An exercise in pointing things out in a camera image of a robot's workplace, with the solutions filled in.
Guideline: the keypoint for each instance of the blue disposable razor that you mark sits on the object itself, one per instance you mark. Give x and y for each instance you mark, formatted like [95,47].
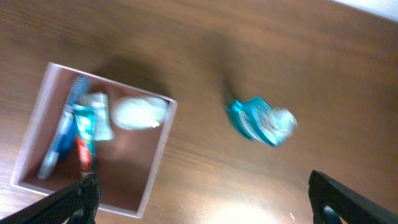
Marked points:
[66,140]

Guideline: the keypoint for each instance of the red green toothpaste tube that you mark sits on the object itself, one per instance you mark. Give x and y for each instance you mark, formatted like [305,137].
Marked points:
[85,122]

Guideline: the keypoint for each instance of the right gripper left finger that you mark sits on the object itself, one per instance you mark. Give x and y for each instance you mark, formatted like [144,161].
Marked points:
[77,203]

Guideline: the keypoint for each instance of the teal mouthwash bottle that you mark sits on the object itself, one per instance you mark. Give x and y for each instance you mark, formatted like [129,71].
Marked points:
[256,120]

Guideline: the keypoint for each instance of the blue white toothbrush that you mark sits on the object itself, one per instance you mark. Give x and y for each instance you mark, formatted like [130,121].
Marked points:
[79,87]

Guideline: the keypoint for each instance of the foam handwash pump bottle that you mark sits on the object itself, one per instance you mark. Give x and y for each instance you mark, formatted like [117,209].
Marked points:
[143,112]

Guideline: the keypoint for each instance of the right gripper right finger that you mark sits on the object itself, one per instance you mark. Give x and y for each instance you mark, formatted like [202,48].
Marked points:
[333,202]

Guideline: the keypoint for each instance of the pink open cardboard box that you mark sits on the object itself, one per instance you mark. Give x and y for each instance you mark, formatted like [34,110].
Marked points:
[126,166]

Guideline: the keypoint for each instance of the green white soap packet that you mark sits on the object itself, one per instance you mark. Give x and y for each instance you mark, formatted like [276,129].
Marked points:
[99,102]

